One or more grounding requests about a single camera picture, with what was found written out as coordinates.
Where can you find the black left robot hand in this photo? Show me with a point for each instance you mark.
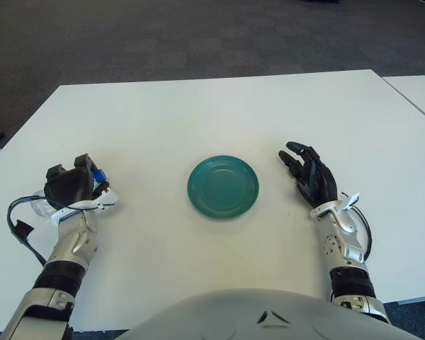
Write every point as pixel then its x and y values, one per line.
pixel 69 187

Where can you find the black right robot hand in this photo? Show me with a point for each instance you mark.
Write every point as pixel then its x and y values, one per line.
pixel 318 180

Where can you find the clear bottle with blue cap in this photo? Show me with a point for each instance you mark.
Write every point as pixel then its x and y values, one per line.
pixel 99 176

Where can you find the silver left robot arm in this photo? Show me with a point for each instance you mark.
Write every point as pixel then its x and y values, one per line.
pixel 71 244

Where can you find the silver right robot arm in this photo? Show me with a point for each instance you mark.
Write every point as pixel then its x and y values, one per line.
pixel 343 241

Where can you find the green round plate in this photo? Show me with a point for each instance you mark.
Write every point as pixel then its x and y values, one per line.
pixel 223 187

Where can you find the grey robot torso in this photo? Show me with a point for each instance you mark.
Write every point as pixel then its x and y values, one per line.
pixel 216 318

